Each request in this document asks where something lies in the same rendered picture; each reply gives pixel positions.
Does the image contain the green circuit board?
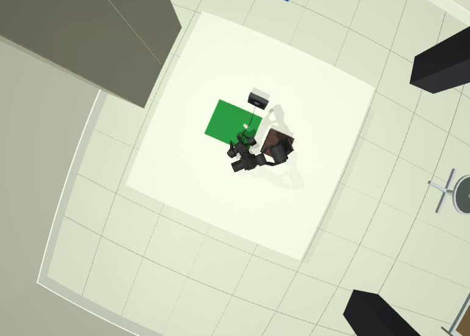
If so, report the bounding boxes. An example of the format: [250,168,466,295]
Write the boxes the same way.
[204,99,263,147]

